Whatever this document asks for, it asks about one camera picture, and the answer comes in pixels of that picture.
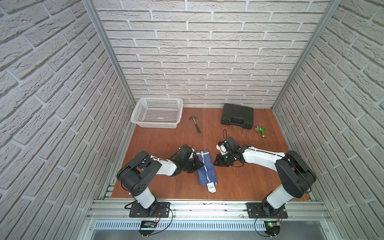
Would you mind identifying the blue striped pillowcase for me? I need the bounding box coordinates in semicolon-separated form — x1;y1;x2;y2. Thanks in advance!
196;150;218;193

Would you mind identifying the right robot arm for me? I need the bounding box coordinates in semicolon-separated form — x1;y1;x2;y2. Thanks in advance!
214;137;317;218

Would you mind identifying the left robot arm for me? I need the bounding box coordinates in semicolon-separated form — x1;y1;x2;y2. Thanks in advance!
117;146;204;210

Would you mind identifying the black plastic tool case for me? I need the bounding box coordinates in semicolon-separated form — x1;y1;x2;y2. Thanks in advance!
221;103;254;130

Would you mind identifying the white plastic basket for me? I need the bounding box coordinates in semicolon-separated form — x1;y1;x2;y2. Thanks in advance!
131;97;183;129

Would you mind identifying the left electronics board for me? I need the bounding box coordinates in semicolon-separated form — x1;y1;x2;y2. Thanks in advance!
140;221;158;230

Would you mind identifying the electronics board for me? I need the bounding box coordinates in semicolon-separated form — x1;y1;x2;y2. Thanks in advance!
140;221;158;230
265;222;281;236

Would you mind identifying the right electronics board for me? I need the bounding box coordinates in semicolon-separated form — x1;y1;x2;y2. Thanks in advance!
265;222;281;236

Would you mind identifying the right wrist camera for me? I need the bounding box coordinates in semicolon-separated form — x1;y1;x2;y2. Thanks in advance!
216;143;228;155

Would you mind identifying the hammer with black handle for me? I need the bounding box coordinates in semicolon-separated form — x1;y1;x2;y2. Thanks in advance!
190;116;201;133

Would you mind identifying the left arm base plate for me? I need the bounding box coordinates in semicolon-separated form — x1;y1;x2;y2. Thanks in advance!
125;201;171;218

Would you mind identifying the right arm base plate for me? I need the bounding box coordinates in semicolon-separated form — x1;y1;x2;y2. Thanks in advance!
246;202;288;220

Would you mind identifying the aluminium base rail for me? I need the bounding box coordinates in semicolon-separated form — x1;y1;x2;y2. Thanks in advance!
77;199;342;240

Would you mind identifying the aluminium corner post left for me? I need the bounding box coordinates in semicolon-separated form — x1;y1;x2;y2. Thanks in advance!
82;0;136;107

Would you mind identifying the aluminium corner post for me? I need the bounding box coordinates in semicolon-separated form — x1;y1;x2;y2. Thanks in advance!
271;0;342;111
82;0;136;107

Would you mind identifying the aluminium corner post right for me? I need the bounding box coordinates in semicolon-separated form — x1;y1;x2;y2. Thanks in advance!
271;0;342;111

